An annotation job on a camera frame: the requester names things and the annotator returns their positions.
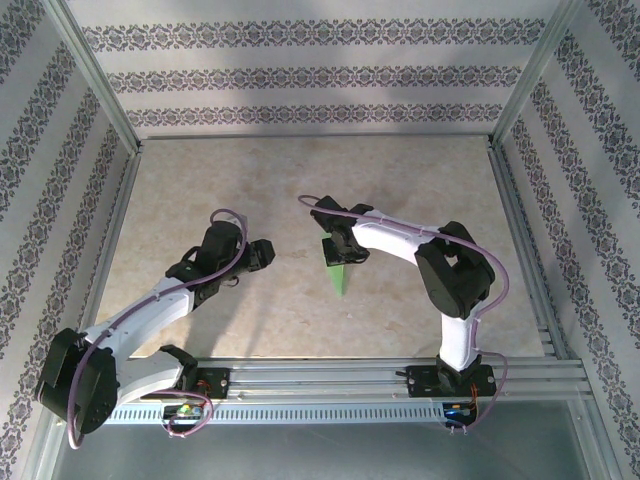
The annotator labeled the small circuit board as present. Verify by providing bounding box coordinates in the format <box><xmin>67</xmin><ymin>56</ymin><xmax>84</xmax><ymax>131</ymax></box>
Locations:
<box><xmin>162</xmin><ymin>403</ymin><xmax>207</xmax><ymax>422</ymax></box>
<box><xmin>443</xmin><ymin>402</ymin><xmax>480</xmax><ymax>421</ymax></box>

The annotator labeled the grey slotted cable duct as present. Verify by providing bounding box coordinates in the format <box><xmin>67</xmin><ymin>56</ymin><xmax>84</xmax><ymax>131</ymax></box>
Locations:
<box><xmin>102</xmin><ymin>403</ymin><xmax>447</xmax><ymax>426</ymax></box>

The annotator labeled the aluminium side frame rail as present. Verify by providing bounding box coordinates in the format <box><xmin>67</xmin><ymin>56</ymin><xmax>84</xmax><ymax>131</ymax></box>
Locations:
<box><xmin>67</xmin><ymin>144</ymin><xmax>144</xmax><ymax>365</ymax></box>
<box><xmin>487</xmin><ymin>142</ymin><xmax>571</xmax><ymax>361</ymax></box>

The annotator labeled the purple cable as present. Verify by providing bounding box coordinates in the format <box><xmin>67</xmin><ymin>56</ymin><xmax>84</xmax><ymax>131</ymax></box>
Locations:
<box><xmin>297</xmin><ymin>193</ymin><xmax>512</xmax><ymax>435</ymax></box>
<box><xmin>66</xmin><ymin>208</ymin><xmax>252</xmax><ymax>451</ymax></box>

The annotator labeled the light green paper sheet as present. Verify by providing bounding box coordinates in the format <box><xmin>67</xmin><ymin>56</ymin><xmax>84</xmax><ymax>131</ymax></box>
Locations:
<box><xmin>322</xmin><ymin>231</ymin><xmax>352</xmax><ymax>300</ymax></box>

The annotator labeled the grey sheet metal tray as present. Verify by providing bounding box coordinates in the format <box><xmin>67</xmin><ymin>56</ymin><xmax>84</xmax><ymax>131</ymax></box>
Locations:
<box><xmin>29</xmin><ymin>399</ymin><xmax>619</xmax><ymax>480</ymax></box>

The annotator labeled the thin aluminium frame rail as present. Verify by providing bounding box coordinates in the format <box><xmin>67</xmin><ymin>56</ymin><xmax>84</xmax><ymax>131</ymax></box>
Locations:
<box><xmin>139</xmin><ymin>131</ymin><xmax>494</xmax><ymax>142</ymax></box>

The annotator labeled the wide aluminium mounting rail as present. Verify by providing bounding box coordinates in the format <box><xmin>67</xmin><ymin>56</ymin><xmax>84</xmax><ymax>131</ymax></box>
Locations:
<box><xmin>47</xmin><ymin>355</ymin><xmax>594</xmax><ymax>402</ymax></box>

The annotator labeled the aluminium frame post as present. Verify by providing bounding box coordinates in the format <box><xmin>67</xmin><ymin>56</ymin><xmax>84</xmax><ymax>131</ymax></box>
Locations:
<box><xmin>487</xmin><ymin>0</ymin><xmax>584</xmax><ymax>146</ymax></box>
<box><xmin>42</xmin><ymin>0</ymin><xmax>144</xmax><ymax>154</ymax></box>

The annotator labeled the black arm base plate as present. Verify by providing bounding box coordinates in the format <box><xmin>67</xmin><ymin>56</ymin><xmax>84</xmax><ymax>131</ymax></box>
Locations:
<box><xmin>184</xmin><ymin>367</ymin><xmax>232</xmax><ymax>401</ymax></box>
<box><xmin>405</xmin><ymin>364</ymin><xmax>497</xmax><ymax>399</ymax></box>

